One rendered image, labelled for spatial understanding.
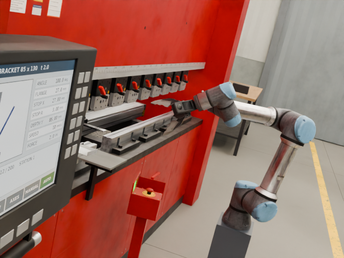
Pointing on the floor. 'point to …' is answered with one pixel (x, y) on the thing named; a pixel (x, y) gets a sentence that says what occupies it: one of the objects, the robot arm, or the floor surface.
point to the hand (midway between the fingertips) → (155, 119)
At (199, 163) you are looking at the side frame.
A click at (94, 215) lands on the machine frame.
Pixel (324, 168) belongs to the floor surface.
